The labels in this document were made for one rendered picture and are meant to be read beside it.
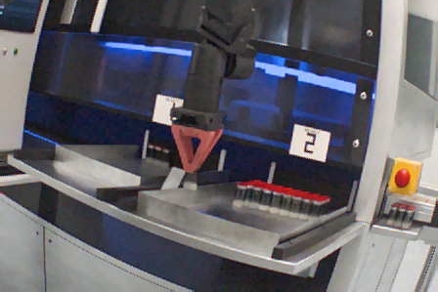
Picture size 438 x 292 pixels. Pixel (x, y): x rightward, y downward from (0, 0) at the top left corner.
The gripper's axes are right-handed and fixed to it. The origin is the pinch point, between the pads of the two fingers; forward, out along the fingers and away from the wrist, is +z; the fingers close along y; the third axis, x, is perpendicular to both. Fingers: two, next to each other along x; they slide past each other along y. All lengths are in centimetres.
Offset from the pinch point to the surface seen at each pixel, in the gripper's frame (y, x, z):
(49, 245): 42, 59, 46
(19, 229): 46, 76, 47
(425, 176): 479, -91, 66
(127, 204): -8.4, 7.4, 7.2
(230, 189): 23.6, -0.7, 8.0
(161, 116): 35.7, 20.6, -2.1
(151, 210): -6.5, 3.8, 7.6
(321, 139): 27.4, -16.8, -4.9
